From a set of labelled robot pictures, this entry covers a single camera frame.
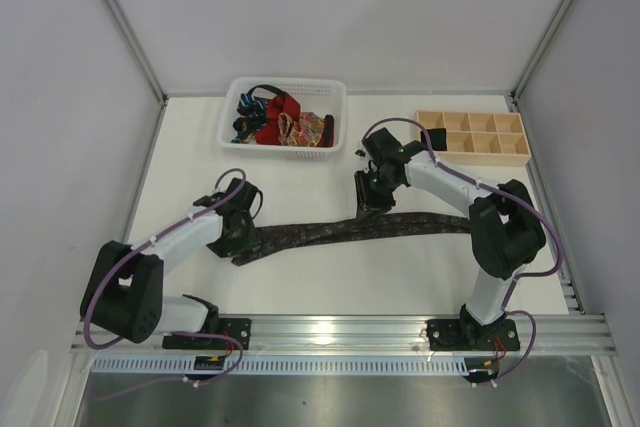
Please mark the blue striped tie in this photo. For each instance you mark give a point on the blue striped tie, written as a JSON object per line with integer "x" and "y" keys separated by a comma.
{"x": 252, "y": 117}

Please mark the white plastic basket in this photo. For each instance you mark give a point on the white plastic basket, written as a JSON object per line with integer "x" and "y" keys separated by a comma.
{"x": 322, "y": 97}

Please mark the rolled black tie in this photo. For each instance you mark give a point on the rolled black tie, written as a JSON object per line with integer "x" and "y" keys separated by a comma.
{"x": 438, "y": 138}

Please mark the red tie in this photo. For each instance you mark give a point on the red tie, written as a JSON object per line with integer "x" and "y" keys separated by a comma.
{"x": 285, "y": 103}

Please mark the aluminium mounting rail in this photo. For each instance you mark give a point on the aluminium mounting rail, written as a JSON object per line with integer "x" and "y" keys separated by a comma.
{"x": 579, "y": 335}

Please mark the brown floral tie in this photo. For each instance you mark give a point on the brown floral tie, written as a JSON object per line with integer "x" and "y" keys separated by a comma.
{"x": 278, "y": 238}

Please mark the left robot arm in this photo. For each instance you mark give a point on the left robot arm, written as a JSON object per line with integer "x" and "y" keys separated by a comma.
{"x": 125, "y": 299}

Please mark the colourful patterned tie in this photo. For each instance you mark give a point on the colourful patterned tie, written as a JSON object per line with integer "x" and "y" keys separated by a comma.
{"x": 307, "y": 130}

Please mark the white slotted cable duct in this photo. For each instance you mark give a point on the white slotted cable duct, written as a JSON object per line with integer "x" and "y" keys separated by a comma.
{"x": 416, "y": 365}

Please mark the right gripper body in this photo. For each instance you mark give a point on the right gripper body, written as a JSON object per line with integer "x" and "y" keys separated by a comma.
{"x": 370, "y": 192}

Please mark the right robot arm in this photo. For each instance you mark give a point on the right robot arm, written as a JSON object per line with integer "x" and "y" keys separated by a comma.
{"x": 506, "y": 235}

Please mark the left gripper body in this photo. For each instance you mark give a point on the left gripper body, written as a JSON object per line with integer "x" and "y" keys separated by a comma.
{"x": 239, "y": 245}

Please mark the wooden compartment box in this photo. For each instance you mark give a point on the wooden compartment box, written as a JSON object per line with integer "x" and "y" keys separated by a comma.
{"x": 480, "y": 138}

